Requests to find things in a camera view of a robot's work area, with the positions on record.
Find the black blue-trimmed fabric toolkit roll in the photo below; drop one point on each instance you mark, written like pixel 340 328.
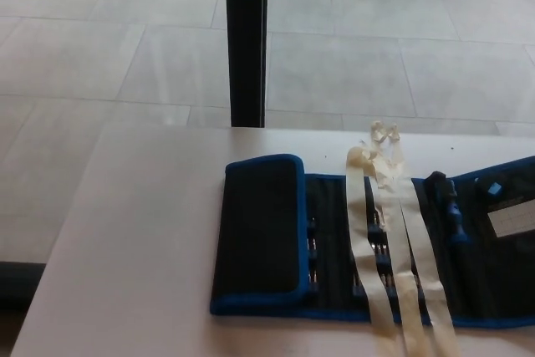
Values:
pixel 259 227

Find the dark object beside desk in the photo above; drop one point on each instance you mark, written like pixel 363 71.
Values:
pixel 16 286

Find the steel screwdriver bit blue holder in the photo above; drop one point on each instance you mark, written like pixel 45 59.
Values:
pixel 312 245
pixel 312 279

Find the small blue square pick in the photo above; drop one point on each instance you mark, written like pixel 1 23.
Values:
pixel 494 189

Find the white grid card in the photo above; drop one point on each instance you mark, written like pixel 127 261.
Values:
pixel 514 221

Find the black vertical window frame post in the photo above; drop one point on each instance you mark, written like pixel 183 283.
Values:
pixel 246 39

